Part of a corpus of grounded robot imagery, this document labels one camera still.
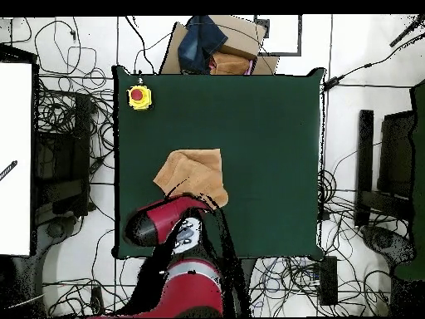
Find black striped rod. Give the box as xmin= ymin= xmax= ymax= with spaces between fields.
xmin=0 ymin=159 xmax=18 ymax=182

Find blue jeans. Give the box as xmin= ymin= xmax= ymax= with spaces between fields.
xmin=177 ymin=14 xmax=229 ymax=75

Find dark green table cloth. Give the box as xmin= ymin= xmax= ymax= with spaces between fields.
xmin=111 ymin=65 xmax=328 ymax=262
xmin=393 ymin=78 xmax=425 ymax=281

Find black stand base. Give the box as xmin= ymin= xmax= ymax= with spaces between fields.
xmin=32 ymin=92 xmax=92 ymax=227
xmin=353 ymin=108 xmax=417 ymax=230

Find black pedestal foot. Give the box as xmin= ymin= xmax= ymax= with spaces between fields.
xmin=360 ymin=224 xmax=417 ymax=270
xmin=34 ymin=215 xmax=79 ymax=263

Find black power adapter cable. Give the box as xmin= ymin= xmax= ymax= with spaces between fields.
xmin=322 ymin=31 xmax=425 ymax=93

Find folded orange towel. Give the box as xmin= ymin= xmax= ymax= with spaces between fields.
xmin=209 ymin=51 xmax=253 ymax=76

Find black power strip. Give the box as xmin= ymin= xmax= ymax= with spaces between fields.
xmin=319 ymin=255 xmax=339 ymax=306

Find orange terry towel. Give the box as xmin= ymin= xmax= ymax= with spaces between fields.
xmin=152 ymin=148 xmax=230 ymax=210

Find yellow emergency stop button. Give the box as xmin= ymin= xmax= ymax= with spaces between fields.
xmin=126 ymin=84 xmax=154 ymax=111

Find brown cardboard box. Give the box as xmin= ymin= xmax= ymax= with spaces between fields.
xmin=159 ymin=14 xmax=281 ymax=76

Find black tripod leg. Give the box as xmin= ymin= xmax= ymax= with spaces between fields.
xmin=388 ymin=13 xmax=425 ymax=48

